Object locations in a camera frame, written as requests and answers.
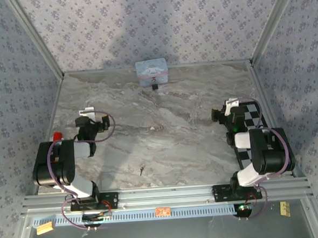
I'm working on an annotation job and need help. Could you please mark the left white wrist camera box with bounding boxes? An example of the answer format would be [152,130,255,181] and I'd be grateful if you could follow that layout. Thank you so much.
[79,107,97,121]

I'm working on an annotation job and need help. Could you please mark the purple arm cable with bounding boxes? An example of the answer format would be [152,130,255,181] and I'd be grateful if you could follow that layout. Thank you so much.
[44,109,122,234]
[234,94,293,220]

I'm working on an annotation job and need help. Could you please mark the aluminium back frame bar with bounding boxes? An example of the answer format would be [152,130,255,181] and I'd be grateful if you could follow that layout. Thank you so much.
[63,59,253,76]

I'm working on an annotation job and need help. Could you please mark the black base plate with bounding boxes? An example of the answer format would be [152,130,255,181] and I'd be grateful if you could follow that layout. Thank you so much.
[69,191,120,212]
[212,182,263,202]

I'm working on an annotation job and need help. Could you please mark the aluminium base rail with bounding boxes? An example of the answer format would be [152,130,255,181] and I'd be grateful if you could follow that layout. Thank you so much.
[20,177,313,216]

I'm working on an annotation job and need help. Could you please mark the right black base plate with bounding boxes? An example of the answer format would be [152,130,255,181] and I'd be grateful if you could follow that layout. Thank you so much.
[212,182,263,202]

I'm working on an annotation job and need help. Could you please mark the right black controller board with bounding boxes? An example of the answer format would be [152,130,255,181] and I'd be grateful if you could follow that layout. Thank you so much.
[233,202,253,218]

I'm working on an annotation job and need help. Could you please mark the black controller board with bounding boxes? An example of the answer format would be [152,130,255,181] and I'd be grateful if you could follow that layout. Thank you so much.
[233,202,253,218]
[81,211,114,227]

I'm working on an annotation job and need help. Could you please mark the orange label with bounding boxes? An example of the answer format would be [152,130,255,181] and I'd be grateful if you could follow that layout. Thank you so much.
[155,207,171,217]

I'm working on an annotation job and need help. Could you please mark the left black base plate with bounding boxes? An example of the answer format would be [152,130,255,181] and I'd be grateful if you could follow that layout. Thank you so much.
[69,191,120,212]

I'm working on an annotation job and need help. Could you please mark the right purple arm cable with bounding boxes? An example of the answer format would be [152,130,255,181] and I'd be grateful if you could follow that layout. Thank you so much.
[234,94,293,220]

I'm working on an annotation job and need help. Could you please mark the black white chessboard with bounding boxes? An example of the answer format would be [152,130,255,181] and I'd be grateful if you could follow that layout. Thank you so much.
[230,102,280,172]

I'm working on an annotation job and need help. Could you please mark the left black controller board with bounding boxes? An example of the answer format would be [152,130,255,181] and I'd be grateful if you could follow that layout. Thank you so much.
[81,211,114,227]

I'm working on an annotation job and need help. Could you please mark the long wooden block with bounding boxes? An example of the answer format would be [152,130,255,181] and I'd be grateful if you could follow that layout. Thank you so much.
[35,221,56,235]

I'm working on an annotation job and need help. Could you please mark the blue cartoon tin box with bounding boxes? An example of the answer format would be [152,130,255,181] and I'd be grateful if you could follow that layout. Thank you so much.
[134,58,170,88]

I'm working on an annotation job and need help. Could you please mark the short wooden block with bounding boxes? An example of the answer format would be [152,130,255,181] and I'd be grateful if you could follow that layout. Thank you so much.
[279,201,291,218]

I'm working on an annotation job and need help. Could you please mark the blue slotted cable duct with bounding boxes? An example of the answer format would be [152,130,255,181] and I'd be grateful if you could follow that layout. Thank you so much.
[32,203,238,229]

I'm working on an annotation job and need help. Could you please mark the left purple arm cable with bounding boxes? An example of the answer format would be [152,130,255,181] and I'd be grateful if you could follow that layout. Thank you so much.
[44,109,122,234]

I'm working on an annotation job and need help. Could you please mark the aluminium frame post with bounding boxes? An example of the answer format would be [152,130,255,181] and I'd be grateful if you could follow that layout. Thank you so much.
[246,0,305,66]
[5,0,65,82]

